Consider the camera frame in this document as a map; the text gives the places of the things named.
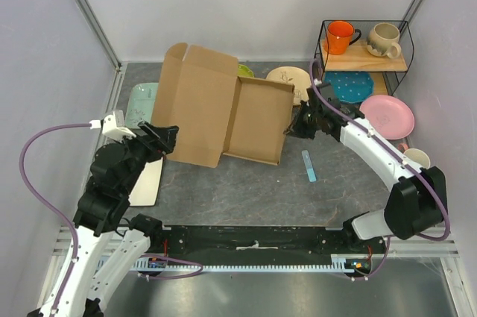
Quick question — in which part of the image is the pink round plate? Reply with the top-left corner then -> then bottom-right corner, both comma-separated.
360,95 -> 415,140

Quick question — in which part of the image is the green polka dot plate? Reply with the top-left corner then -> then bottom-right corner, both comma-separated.
238,64 -> 254,78

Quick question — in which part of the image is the light teal rectangular tray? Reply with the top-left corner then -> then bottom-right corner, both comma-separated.
125,83 -> 158,129

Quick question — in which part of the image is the brown cardboard box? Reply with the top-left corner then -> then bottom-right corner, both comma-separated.
151,43 -> 294,168

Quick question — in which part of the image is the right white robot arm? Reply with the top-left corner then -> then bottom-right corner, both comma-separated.
288,83 -> 450,253

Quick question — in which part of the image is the blue polka dot plate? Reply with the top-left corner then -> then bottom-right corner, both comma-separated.
324,72 -> 374,104

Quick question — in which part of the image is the orange mug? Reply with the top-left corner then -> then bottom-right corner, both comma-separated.
323,20 -> 361,55

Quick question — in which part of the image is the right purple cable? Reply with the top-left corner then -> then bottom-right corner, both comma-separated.
309,58 -> 450,283

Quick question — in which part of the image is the black wire wooden shelf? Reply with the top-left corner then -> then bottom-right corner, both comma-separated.
313,19 -> 414,95

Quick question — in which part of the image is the beige ceramic mug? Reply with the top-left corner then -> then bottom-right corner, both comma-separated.
366,22 -> 402,59

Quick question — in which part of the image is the white square plate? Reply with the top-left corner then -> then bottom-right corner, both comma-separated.
129,159 -> 164,207

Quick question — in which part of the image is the cream bird pattern plate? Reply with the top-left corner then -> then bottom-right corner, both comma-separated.
266,66 -> 311,106

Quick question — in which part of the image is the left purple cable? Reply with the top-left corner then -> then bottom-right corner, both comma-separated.
19,122 -> 204,314

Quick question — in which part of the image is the light blue highlighter pen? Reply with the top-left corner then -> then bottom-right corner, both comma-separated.
301,150 -> 317,183

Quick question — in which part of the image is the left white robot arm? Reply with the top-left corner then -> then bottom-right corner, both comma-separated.
19,115 -> 179,316

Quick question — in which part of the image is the pink mug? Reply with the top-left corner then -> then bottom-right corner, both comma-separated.
397,142 -> 431,169

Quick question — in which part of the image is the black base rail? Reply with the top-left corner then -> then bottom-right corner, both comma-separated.
129,214 -> 388,270

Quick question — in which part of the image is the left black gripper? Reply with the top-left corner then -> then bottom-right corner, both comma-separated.
113,119 -> 180,194

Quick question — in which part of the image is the purple cable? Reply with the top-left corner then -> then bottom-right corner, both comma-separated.
309,58 -> 450,283
19,122 -> 204,314

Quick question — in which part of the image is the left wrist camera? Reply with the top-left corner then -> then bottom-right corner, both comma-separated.
89,110 -> 136,142

